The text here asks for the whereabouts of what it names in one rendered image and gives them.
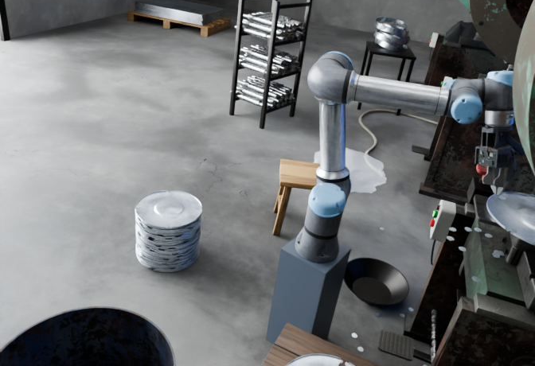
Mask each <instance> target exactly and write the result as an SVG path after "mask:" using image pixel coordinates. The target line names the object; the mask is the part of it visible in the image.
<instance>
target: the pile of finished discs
mask: <svg viewBox="0 0 535 366"><path fill-rule="evenodd" d="M340 359H341V358H339V357H336V356H331V355H327V354H318V353H317V354H308V355H305V356H300V357H298V358H296V359H294V360H292V361H291V362H289V363H288V364H287V365H286V366H338V365H339V364H340V363H342V362H343V360H340ZM345 365H346V366H355V365H353V364H351V363H350V362H349V363H347V362H346V363H345Z"/></svg>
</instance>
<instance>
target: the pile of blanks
mask: <svg viewBox="0 0 535 366"><path fill-rule="evenodd" d="M135 230H136V255H137V258H138V260H139V262H140V263H141V264H142V265H143V266H145V267H147V268H149V269H153V271H160V272H174V271H180V270H183V269H185V268H187V267H189V266H190V265H192V264H193V263H194V262H195V259H197V257H198V256H199V248H200V241H201V215H200V216H199V218H198V219H197V220H195V221H194V222H193V223H191V224H188V225H186V226H183V227H180V228H157V227H154V226H151V225H149V224H146V223H144V222H143V221H141V220H140V219H139V217H138V216H137V214H136V211H135Z"/></svg>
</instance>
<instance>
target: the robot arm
mask: <svg viewBox="0 0 535 366"><path fill-rule="evenodd" d="M513 74H514V72H513V71H500V72H489V73H488V76H487V78H486V79H471V80H458V79H454V80H446V81H444V82H443V87H442V88H441V87H435V86H429V85H424V84H414V83H409V82H403V81H398V80H387V79H382V78H376V77H371V76H361V75H358V74H357V73H356V72H355V71H354V70H353V64H352V62H351V60H350V58H349V57H348V56H347V55H346V54H344V53H340V52H336V51H334V52H329V53H326V54H324V55H322V56H321V57H320V58H319V59H318V61H317V62H316V63H315V64H314V65H313V66H312V67H311V69H310V71H309V73H308V77H307V82H308V86H309V88H310V90H311V91H312V92H313V93H314V97H315V98H316V99H317V100H318V101H319V123H320V167H318V168H317V170H316V186H315V187H314V188H313V189H312V190H311V193H310V196H309V201H308V202H309V203H308V207H307V214H306V219H305V224H304V227H303V229H302V231H301V232H300V233H299V235H298V236H297V239H296V242H295V249H296V251H297V252H298V253H299V254H300V255H301V256H302V257H303V258H304V259H306V260H309V261H311V262H314V263H329V262H332V261H333V260H335V259H336V258H337V257H338V252H339V242H338V230H339V226H340V223H341V219H342V214H343V211H344V208H345V206H346V202H347V199H348V196H349V194H350V191H351V186H352V185H351V180H350V170H349V169H348V168H347V167H346V103H350V102H351V101H355V102H360V103H369V104H374V105H379V106H384V107H393V108H398V109H403V110H408V111H417V112H422V113H427V114H432V115H442V116H447V117H452V118H454V119H455V120H456V121H457V122H458V123H462V124H470V123H473V122H475V121H476V120H478V119H479V117H480V116H481V114H482V105H486V111H485V124H486V126H485V127H482V140H481V146H476V147H475V161H474V163H475V164H479V165H484V166H485V167H486V168H487V174H486V175H485V176H484V177H483V178H482V183H483V184H486V185H490V186H491V188H492V190H493V192H494V194H495V195H500V194H501V193H502V192H503V191H504V189H505V188H506V186H507V185H508V184H509V182H510V180H511V179H512V177H513V175H514V173H515V170H516V159H517V158H516V157H515V156H524V154H525V151H524V149H523V147H522V146H521V145H520V144H519V143H518V142H517V141H516V140H514V139H513V138H512V137H511V136H510V135H508V134H507V133H506V131H509V130H512V129H513V125H512V124H513V123H514V106H513ZM477 151H479V156H478V160H477ZM504 166H505V167H504Z"/></svg>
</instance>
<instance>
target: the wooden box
mask: <svg viewBox="0 0 535 366"><path fill-rule="evenodd" d="M317 353H318V354H327V355H331V356H336V357H339V358H341V359H340V360H343V362H342V363H340V364H339V365H338V366H346V365H345V363H346V362H347V363H349V362H350V363H351V364H353V365H355V366H380V365H378V364H375V363H373V362H372V361H370V360H367V359H365V358H363V357H361V356H358V355H356V354H354V353H352V352H350V351H347V350H345V349H343V348H341V347H339V346H337V345H334V344H332V343H330V342H329V341H325V340H323V339H322V338H320V337H316V336H315V335H313V334H311V333H308V332H306V331H304V330H302V329H300V328H298V327H295V326H293V325H291V324H289V323H287V324H286V325H285V326H284V328H283V330H282V332H281V333H280V335H279V336H278V338H277V340H276V341H275V344H274V345H273V346H272V348H271V350H270V352H269V353H268V355H267V357H266V358H265V360H264V362H263V363H262V365H261V366H286V365H287V364H288V363H289V362H291V361H292V360H294V359H296V358H298V357H300V356H305V355H308V354H317Z"/></svg>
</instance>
